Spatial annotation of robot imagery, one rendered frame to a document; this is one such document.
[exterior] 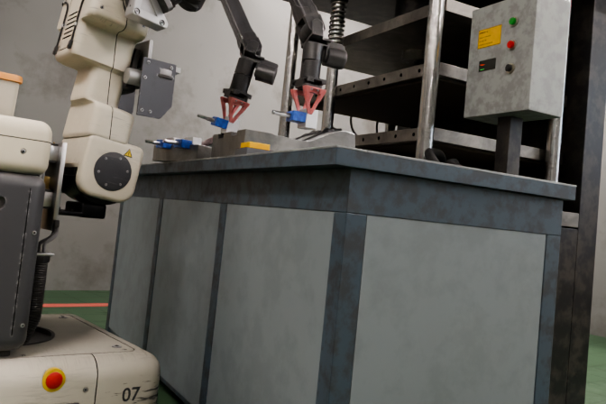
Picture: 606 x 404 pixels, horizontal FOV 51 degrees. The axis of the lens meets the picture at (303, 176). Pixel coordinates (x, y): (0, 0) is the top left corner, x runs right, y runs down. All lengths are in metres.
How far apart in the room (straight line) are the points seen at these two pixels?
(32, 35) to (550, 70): 3.38
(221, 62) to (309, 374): 4.06
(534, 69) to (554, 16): 0.21
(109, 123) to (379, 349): 0.92
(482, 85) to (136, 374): 1.48
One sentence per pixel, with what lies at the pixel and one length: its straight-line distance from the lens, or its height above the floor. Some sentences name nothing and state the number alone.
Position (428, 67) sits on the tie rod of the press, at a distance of 2.39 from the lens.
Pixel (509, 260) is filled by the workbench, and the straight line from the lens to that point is 1.57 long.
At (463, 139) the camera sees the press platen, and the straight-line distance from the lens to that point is 2.53.
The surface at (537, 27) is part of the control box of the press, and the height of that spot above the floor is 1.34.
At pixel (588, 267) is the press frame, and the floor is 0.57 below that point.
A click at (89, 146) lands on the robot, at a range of 1.75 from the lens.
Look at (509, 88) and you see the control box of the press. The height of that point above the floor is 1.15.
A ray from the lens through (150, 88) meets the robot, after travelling 1.80.
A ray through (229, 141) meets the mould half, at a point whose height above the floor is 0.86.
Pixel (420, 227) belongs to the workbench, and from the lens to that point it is 1.38.
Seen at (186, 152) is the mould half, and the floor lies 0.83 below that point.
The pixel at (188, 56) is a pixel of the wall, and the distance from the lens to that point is 5.07.
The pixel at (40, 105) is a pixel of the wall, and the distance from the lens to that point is 4.58.
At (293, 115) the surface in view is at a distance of 1.76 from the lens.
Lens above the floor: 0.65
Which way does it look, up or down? 4 degrees up
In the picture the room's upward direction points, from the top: 6 degrees clockwise
